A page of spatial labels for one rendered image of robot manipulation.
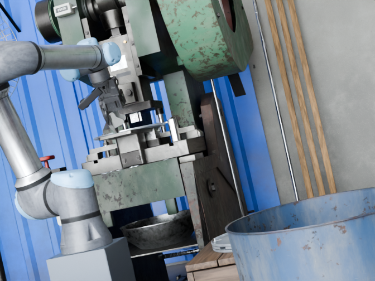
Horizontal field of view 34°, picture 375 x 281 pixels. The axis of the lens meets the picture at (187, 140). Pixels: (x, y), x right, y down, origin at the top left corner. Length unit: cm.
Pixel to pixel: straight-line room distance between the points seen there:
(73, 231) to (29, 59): 49
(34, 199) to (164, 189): 61
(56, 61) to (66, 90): 208
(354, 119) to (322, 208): 206
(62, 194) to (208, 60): 82
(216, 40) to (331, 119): 149
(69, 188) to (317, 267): 85
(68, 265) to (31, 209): 23
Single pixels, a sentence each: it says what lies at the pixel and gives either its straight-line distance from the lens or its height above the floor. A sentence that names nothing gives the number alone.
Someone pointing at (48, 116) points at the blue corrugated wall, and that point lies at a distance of 398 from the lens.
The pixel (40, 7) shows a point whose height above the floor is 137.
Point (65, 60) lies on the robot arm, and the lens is 188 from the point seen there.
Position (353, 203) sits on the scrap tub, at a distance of 155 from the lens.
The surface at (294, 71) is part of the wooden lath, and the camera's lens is 339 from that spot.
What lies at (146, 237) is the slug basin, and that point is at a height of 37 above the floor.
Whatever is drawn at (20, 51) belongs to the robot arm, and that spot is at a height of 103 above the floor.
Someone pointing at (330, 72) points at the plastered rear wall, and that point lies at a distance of 360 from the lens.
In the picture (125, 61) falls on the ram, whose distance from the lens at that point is 251.
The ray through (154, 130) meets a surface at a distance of 251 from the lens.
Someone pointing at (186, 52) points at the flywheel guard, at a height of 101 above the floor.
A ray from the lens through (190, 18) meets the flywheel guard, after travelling 218.
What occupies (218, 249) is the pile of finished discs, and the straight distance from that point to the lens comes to 188.
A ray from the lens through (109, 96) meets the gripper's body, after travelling 225.
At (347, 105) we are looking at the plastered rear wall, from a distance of 359.
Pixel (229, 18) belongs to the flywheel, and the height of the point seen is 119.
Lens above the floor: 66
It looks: 1 degrees up
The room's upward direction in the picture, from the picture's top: 13 degrees counter-clockwise
